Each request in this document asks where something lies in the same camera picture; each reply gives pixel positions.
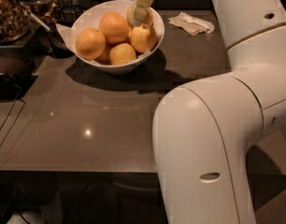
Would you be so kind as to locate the white paper under bowl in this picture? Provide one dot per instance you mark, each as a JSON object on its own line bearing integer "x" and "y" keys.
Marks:
{"x": 64, "y": 34}

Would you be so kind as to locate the crumpled paper napkin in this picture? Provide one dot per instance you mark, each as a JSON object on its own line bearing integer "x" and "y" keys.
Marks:
{"x": 191, "y": 24}

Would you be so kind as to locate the black appliance on left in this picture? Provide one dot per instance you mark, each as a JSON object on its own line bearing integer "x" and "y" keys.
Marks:
{"x": 16, "y": 75}

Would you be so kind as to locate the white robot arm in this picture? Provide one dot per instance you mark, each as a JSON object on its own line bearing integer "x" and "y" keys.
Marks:
{"x": 202, "y": 130}

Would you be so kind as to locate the glass jar of nuts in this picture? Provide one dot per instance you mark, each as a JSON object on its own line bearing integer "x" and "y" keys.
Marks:
{"x": 14, "y": 22}

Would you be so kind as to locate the black wire holder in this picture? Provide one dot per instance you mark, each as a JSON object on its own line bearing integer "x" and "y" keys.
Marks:
{"x": 70, "y": 14}

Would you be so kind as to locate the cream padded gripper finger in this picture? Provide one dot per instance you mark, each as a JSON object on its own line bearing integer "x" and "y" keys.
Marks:
{"x": 141, "y": 3}

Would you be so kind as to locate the white ceramic bowl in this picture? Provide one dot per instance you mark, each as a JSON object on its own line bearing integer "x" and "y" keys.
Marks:
{"x": 91, "y": 19}

